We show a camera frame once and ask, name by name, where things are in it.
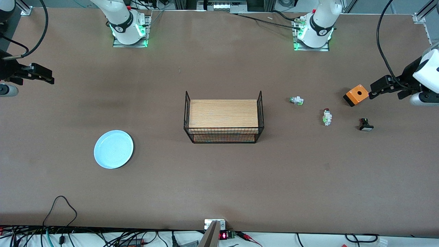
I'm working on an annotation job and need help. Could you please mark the light blue round plate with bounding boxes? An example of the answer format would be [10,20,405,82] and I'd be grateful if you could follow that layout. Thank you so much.
[94,130,134,169]

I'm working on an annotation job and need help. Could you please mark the white lit control device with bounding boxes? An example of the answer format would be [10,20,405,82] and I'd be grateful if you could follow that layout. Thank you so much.
[197,0,247,13]

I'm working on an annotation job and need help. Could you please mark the black power adapter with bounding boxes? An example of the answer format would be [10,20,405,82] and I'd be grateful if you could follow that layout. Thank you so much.
[118,238,144,247]

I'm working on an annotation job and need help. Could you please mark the red clip test leads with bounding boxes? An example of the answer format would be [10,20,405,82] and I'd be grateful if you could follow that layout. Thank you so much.
[237,232,263,247]

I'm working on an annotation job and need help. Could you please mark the orange button enclosure box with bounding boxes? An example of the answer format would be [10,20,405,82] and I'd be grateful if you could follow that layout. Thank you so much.
[343,84,370,107]

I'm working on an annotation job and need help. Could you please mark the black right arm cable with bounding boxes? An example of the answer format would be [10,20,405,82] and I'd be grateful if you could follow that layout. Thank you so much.
[0,0,49,61]

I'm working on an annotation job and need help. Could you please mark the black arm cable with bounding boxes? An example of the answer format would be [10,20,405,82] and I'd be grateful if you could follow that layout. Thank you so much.
[376,0,412,90]
[0,0,49,61]

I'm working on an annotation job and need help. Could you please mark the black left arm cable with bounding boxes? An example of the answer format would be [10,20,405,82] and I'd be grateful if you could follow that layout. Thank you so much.
[376,0,412,90]

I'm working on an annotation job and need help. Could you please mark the aluminium frame profile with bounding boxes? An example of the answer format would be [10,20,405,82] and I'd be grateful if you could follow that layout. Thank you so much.
[413,0,439,24]
[14,0,33,16]

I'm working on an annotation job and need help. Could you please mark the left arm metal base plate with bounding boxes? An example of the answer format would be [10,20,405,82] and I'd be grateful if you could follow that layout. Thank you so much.
[292,15,330,52]

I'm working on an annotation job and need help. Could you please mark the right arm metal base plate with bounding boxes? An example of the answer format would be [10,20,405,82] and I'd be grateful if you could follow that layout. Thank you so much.
[112,14,152,48]

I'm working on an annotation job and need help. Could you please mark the black looped cable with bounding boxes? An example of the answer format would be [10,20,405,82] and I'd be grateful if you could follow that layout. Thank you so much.
[43,196,78,235]

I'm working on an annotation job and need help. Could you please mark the black cable across table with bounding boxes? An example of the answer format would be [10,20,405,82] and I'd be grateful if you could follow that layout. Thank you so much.
[230,11,304,30]

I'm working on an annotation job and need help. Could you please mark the black wire rack wooden shelf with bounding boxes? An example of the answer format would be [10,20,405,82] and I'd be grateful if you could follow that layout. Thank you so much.
[183,90,265,144]

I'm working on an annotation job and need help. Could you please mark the silver camera mount bracket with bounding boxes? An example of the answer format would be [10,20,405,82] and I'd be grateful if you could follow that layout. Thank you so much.
[204,219,226,230]

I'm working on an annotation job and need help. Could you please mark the grey camera mount bar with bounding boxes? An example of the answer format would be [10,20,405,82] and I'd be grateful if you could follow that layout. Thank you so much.
[198,221,221,247]

